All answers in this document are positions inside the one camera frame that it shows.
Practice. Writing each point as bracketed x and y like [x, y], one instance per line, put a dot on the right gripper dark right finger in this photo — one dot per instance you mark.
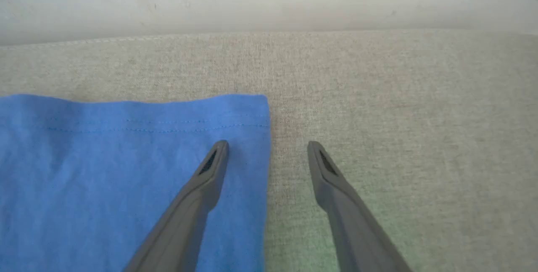
[353, 230]

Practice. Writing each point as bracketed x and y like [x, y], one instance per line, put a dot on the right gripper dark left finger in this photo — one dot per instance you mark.
[185, 221]

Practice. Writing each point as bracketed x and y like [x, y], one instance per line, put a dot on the blue white red-striped garment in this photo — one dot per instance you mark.
[105, 171]

